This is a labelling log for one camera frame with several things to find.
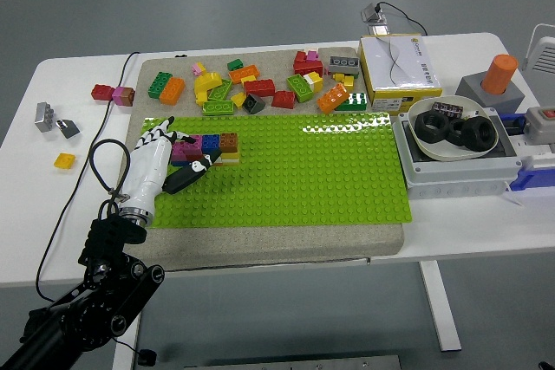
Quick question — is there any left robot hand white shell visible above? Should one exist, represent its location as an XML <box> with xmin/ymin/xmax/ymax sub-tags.
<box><xmin>119</xmin><ymin>115</ymin><xmax>224</xmax><ymax>213</ymax></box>

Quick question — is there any pink square brick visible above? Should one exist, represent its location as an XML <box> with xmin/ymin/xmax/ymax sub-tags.
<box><xmin>184</xmin><ymin>134</ymin><xmax>205</xmax><ymax>157</ymax></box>

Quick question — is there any green toy baseplate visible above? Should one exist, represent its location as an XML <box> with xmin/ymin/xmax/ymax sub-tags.
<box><xmin>129</xmin><ymin>112</ymin><xmax>413</xmax><ymax>230</ymax></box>

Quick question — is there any blue square brick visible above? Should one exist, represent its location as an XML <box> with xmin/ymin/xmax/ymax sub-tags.
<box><xmin>201</xmin><ymin>133</ymin><xmax>222</xmax><ymax>154</ymax></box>

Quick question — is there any orange long brick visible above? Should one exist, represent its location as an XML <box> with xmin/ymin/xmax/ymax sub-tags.
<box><xmin>228</xmin><ymin>65</ymin><xmax>261</xmax><ymax>86</ymax></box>
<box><xmin>159</xmin><ymin>77</ymin><xmax>186</xmax><ymax>107</ymax></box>
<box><xmin>316</xmin><ymin>83</ymin><xmax>351</xmax><ymax>116</ymax></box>

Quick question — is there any yellow flat brick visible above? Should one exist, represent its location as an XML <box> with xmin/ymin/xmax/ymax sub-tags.
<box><xmin>53</xmin><ymin>153</ymin><xmax>76</xmax><ymax>171</ymax></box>

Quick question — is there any dark green long brick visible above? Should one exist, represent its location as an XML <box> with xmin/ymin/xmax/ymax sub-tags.
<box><xmin>147</xmin><ymin>72</ymin><xmax>173</xmax><ymax>101</ymax></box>

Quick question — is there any brown brick in stack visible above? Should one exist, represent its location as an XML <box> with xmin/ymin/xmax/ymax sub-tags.
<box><xmin>219</xmin><ymin>132</ymin><xmax>239</xmax><ymax>154</ymax></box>

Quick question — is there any dark grey slope brick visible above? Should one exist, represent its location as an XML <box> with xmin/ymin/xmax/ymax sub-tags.
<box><xmin>55</xmin><ymin>118</ymin><xmax>82</xmax><ymax>140</ymax></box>

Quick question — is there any red brick in row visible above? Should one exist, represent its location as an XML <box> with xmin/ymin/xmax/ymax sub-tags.
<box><xmin>90</xmin><ymin>84</ymin><xmax>116</xmax><ymax>103</ymax></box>

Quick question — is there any lime long brick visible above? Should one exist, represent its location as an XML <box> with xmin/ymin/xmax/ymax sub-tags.
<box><xmin>207</xmin><ymin>79</ymin><xmax>235</xmax><ymax>103</ymax></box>
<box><xmin>286</xmin><ymin>75</ymin><xmax>316</xmax><ymax>105</ymax></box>
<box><xmin>202</xmin><ymin>101</ymin><xmax>236</xmax><ymax>118</ymax></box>

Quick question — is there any yellow curved brick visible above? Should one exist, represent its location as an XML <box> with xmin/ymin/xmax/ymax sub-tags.
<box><xmin>193</xmin><ymin>72</ymin><xmax>224</xmax><ymax>107</ymax></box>

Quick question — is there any light grey brick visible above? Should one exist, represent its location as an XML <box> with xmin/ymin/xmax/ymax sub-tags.
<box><xmin>35</xmin><ymin>101</ymin><xmax>56</xmax><ymax>133</ymax></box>

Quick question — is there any black slope brick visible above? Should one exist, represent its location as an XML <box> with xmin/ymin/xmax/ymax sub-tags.
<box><xmin>242</xmin><ymin>94</ymin><xmax>267</xmax><ymax>116</ymax></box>

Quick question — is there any grey-brown mat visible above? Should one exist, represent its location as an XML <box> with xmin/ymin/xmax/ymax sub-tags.
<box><xmin>103</xmin><ymin>48</ymin><xmax>405</xmax><ymax>276</ymax></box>

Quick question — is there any red long brick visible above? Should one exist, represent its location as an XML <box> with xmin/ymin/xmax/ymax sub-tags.
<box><xmin>243</xmin><ymin>79</ymin><xmax>278</xmax><ymax>99</ymax></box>

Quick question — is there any red square brick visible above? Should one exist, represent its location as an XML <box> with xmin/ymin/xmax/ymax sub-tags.
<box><xmin>271</xmin><ymin>90</ymin><xmax>297</xmax><ymax>111</ymax></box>

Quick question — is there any white table leg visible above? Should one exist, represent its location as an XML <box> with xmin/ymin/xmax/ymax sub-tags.
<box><xmin>111</xmin><ymin>315</ymin><xmax>144</xmax><ymax>370</ymax></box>
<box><xmin>418</xmin><ymin>261</ymin><xmax>463</xmax><ymax>353</ymax></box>

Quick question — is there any white and yellow brick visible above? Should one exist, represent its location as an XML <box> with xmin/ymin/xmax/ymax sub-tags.
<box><xmin>303</xmin><ymin>71</ymin><xmax>324</xmax><ymax>94</ymax></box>

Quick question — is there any big red brick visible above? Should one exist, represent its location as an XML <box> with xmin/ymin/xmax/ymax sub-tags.
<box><xmin>293</xmin><ymin>51</ymin><xmax>325</xmax><ymax>79</ymax></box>

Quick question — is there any green and white brick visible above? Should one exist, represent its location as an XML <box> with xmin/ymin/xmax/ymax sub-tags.
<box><xmin>335</xmin><ymin>93</ymin><xmax>369</xmax><ymax>114</ymax></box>

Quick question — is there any grey long brick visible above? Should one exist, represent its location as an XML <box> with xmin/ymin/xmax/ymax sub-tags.
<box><xmin>327</xmin><ymin>55</ymin><xmax>362</xmax><ymax>78</ymax></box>

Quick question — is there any white and yellow cardboard box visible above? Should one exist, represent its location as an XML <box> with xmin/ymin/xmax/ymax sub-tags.
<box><xmin>358</xmin><ymin>34</ymin><xmax>444</xmax><ymax>114</ymax></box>

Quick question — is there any small clear plastic device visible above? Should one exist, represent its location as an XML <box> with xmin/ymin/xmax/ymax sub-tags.
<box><xmin>359</xmin><ymin>3</ymin><xmax>389</xmax><ymax>36</ymax></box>

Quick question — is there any big black hex nut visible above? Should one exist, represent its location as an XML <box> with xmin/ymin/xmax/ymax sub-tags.
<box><xmin>415</xmin><ymin>111</ymin><xmax>452</xmax><ymax>146</ymax></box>
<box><xmin>460</xmin><ymin>117</ymin><xmax>500</xmax><ymax>159</ymax></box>

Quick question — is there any white bowl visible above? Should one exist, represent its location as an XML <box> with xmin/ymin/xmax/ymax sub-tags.
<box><xmin>408</xmin><ymin>95</ymin><xmax>500</xmax><ymax>164</ymax></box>

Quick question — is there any dark purple component strip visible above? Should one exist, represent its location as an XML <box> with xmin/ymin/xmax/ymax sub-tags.
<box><xmin>432</xmin><ymin>101</ymin><xmax>466</xmax><ymax>120</ymax></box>

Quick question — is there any grey junction box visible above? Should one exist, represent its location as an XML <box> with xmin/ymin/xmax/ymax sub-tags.
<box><xmin>392</xmin><ymin>108</ymin><xmax>525</xmax><ymax>203</ymax></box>

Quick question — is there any small black hex nut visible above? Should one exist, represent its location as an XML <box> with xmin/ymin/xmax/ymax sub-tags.
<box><xmin>446</xmin><ymin>120</ymin><xmax>468</xmax><ymax>148</ymax></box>

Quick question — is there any grey block holder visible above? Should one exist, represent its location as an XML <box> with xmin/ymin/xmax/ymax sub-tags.
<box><xmin>454</xmin><ymin>73</ymin><xmax>527</xmax><ymax>116</ymax></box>

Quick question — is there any orange cylinder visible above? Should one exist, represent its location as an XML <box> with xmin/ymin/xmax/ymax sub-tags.
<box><xmin>481</xmin><ymin>54</ymin><xmax>520</xmax><ymax>96</ymax></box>

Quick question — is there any white zip tie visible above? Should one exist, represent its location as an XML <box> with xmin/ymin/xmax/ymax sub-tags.
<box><xmin>500</xmin><ymin>183</ymin><xmax>525</xmax><ymax>210</ymax></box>

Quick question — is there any blue clamp part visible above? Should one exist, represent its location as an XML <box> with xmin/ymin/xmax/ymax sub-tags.
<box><xmin>499</xmin><ymin>113</ymin><xmax>529</xmax><ymax>137</ymax></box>

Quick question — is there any blue block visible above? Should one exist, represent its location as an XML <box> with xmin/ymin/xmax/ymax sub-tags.
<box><xmin>510</xmin><ymin>167</ymin><xmax>555</xmax><ymax>193</ymax></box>

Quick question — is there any grey box with red button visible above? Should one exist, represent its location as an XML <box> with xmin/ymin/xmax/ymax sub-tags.
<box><xmin>523</xmin><ymin>107</ymin><xmax>555</xmax><ymax>147</ymax></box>

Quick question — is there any long thin black cable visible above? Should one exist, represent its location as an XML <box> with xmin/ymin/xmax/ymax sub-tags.
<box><xmin>35</xmin><ymin>51</ymin><xmax>143</xmax><ymax>356</ymax></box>

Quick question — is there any black device cable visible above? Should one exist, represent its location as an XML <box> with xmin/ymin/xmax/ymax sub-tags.
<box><xmin>375</xmin><ymin>0</ymin><xmax>429</xmax><ymax>36</ymax></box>

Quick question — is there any white rail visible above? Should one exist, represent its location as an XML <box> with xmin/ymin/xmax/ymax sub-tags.
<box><xmin>510</xmin><ymin>137</ymin><xmax>555</xmax><ymax>173</ymax></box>

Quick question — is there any white slotted plastic frame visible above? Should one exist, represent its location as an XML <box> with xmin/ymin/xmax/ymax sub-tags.
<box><xmin>521</xmin><ymin>23</ymin><xmax>555</xmax><ymax>85</ymax></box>

